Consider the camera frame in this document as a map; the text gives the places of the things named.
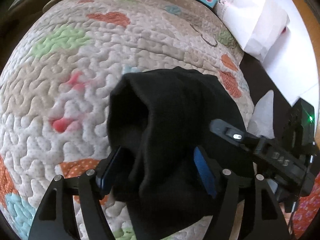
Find black pants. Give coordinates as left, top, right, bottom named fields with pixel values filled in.
left=107, top=67, right=254, bottom=239

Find white sock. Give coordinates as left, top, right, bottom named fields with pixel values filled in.
left=247, top=90, right=275, bottom=139

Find red floral cloth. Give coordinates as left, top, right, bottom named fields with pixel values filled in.
left=293, top=174, right=319, bottom=239

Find quilted heart pattern bedspread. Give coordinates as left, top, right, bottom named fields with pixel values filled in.
left=1, top=0, right=254, bottom=239

